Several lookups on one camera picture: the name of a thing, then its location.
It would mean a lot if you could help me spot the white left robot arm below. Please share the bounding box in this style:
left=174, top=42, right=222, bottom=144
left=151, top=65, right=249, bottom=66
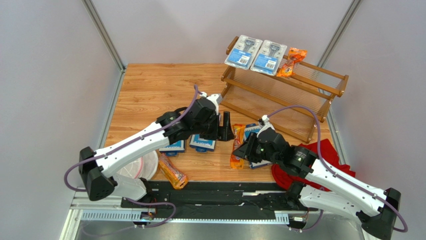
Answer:
left=78, top=94, right=234, bottom=201

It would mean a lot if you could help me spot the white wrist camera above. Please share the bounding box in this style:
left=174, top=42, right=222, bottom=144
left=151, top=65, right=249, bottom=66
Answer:
left=198, top=91, right=223, bottom=115
left=257, top=114, right=275, bottom=135

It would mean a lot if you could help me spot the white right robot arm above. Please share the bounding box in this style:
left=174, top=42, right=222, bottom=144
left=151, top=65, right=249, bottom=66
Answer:
left=233, top=127, right=401, bottom=240

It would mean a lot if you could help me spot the orange Bic razor bag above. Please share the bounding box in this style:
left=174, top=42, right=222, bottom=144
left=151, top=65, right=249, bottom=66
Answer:
left=229, top=124, right=245, bottom=170
left=158, top=153, right=189, bottom=190
left=276, top=47, right=308, bottom=78

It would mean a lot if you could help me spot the wooden two-tier shelf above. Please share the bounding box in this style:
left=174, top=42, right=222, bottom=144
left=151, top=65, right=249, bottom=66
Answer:
left=221, top=50, right=349, bottom=143

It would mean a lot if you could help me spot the red cloth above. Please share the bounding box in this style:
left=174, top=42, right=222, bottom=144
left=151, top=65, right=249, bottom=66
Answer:
left=271, top=139, right=356, bottom=192

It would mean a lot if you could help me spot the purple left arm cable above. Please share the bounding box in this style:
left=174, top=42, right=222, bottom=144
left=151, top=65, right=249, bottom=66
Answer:
left=63, top=84, right=201, bottom=229

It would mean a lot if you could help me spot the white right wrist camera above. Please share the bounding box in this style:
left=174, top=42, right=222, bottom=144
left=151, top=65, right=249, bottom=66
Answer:
left=257, top=114, right=275, bottom=135

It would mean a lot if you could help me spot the aluminium slotted rail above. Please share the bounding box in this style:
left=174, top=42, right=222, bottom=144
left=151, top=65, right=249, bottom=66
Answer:
left=80, top=209, right=290, bottom=225

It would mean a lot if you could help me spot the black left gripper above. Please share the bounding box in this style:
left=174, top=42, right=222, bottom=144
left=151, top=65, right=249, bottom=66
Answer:
left=192, top=111, right=235, bottom=142

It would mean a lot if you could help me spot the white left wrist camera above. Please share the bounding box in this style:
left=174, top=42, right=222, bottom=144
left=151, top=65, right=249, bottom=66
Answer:
left=198, top=91, right=223, bottom=115

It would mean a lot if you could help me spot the blue Harry's razor box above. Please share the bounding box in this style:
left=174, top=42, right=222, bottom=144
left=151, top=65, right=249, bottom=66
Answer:
left=189, top=134, right=216, bottom=153
left=243, top=123, right=272, bottom=169
left=158, top=140, right=186, bottom=157

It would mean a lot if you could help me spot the clear blister razor pack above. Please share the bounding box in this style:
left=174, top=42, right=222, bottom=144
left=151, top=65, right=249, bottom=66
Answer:
left=249, top=40, right=288, bottom=76
left=224, top=35, right=263, bottom=70

